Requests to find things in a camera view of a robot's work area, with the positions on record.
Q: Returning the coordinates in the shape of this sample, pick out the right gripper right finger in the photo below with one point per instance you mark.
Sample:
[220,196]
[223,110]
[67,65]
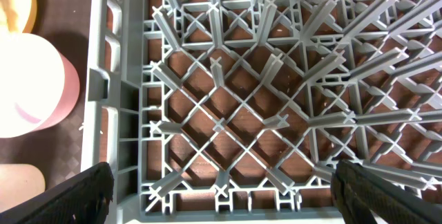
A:
[358,194]

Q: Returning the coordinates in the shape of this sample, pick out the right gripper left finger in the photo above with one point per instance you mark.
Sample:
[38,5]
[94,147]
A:
[84,198]

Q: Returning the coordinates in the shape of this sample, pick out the pink white bowl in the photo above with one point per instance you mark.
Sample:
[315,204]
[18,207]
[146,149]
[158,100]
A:
[39,86]

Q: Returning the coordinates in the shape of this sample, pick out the grey dishwasher rack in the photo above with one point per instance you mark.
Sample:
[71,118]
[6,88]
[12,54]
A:
[240,110]

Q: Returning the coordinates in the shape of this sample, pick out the small white green cup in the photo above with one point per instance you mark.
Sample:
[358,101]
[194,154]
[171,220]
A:
[19,183]

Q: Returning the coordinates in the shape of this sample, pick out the dark brown serving tray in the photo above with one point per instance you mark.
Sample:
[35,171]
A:
[56,151]

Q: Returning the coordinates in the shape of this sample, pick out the yellow plate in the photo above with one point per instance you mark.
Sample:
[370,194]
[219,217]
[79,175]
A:
[18,15]

